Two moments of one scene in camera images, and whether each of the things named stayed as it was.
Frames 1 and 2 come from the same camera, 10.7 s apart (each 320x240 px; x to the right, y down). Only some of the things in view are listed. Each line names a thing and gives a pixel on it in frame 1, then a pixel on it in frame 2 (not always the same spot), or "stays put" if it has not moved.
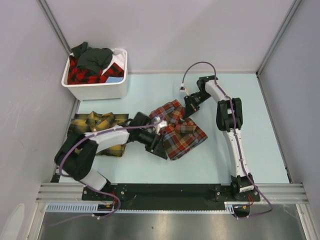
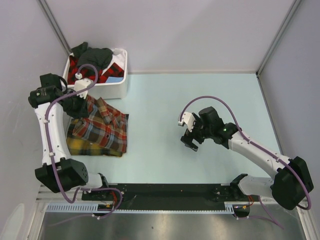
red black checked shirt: [77, 76] stays put
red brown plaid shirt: [182, 135] → [104, 125]
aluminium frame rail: [277, 193] stays put
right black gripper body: [195, 100] → [199, 132]
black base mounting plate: [124, 195] stays put
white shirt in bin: [118, 57] stays put
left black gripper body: [150, 144] → [74, 105]
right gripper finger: [189, 110] → [189, 143]
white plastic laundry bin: [98, 91] stays put
